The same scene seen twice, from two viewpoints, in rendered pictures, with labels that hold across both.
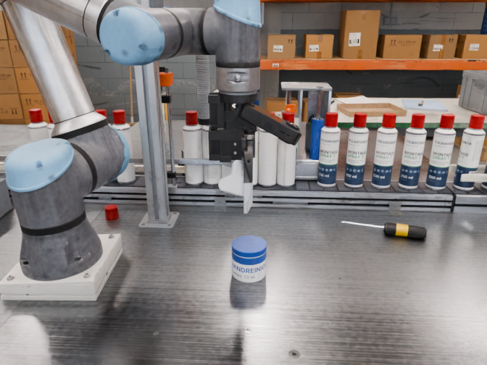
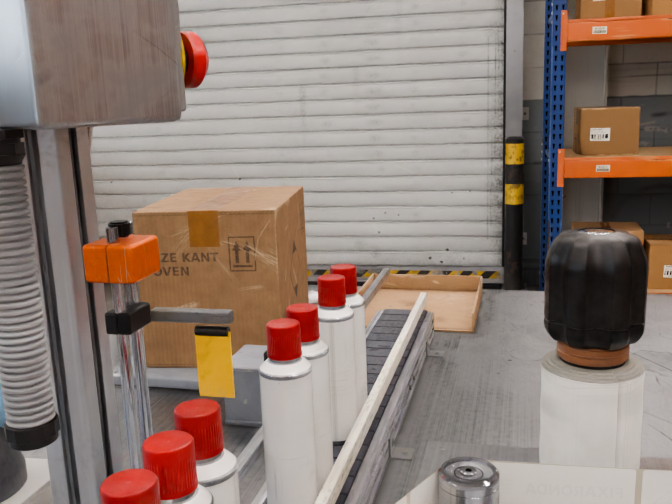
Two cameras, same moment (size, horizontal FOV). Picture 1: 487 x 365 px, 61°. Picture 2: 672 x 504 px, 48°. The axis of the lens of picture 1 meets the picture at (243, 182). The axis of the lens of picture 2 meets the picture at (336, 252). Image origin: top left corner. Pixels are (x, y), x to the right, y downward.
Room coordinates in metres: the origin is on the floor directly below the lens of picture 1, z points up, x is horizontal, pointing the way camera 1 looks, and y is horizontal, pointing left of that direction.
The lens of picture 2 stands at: (1.29, -0.33, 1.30)
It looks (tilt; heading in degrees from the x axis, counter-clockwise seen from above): 12 degrees down; 101
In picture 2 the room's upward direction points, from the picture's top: 2 degrees counter-clockwise
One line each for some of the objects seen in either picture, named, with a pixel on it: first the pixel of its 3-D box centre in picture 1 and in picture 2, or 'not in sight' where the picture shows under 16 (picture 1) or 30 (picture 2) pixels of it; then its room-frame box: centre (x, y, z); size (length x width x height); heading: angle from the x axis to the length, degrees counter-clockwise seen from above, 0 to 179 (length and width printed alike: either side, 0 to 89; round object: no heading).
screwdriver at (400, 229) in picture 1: (382, 227); not in sight; (0.89, -0.34, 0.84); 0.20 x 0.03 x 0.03; 72
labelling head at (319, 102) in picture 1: (303, 131); not in sight; (1.17, -0.17, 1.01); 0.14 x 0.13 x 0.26; 87
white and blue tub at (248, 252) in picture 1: (248, 258); not in sight; (0.72, -0.01, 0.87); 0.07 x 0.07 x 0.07
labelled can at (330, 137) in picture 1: (329, 150); not in sight; (1.08, -0.23, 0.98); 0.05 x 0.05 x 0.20
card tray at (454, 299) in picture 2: not in sight; (417, 300); (1.17, 1.25, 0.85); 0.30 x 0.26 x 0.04; 87
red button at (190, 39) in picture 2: not in sight; (181, 60); (1.10, 0.17, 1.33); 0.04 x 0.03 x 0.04; 142
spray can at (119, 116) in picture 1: (122, 146); (288, 421); (1.11, 0.34, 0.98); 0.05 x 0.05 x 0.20
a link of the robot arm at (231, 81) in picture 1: (238, 80); not in sight; (0.72, 0.01, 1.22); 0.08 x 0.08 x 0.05
